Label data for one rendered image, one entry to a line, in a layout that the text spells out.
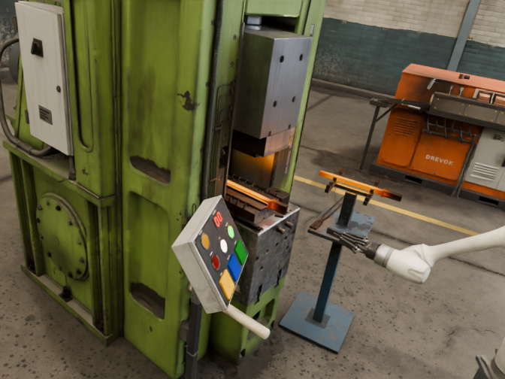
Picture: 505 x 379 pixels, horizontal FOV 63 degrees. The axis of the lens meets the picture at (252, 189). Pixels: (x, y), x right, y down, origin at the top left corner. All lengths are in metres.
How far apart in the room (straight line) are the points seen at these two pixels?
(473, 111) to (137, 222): 3.87
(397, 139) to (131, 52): 3.99
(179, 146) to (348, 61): 7.95
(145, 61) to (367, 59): 7.79
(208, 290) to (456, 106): 4.05
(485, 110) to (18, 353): 4.60
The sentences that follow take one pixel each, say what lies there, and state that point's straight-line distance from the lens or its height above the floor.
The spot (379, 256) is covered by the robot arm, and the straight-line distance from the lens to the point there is 1.78.
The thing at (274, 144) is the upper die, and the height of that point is 1.32.
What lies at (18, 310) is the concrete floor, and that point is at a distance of 2.95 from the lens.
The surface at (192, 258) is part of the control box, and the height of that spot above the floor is 1.14.
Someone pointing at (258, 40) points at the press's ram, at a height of 1.75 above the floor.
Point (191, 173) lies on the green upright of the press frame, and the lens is 1.67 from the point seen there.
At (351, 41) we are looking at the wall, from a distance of 9.39.
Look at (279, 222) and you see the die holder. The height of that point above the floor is 0.90.
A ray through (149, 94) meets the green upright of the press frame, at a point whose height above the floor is 1.47.
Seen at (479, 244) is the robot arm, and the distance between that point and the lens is 1.76.
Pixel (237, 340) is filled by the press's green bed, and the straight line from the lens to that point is 2.38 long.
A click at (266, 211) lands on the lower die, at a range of 2.01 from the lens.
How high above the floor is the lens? 1.94
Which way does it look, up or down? 27 degrees down
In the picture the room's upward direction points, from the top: 8 degrees clockwise
